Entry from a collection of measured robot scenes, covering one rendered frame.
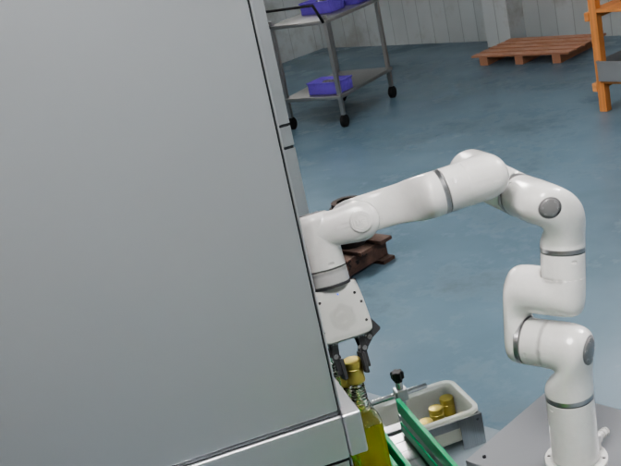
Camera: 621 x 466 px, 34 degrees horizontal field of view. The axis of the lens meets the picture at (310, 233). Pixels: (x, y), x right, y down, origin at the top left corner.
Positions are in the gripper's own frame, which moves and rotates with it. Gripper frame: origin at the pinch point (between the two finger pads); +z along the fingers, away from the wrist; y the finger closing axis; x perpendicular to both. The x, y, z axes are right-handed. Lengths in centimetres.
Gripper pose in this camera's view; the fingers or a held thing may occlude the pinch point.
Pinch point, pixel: (352, 364)
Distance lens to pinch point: 188.6
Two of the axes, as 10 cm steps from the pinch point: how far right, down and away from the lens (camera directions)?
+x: -2.3, -0.1, 9.7
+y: 9.4, -2.8, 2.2
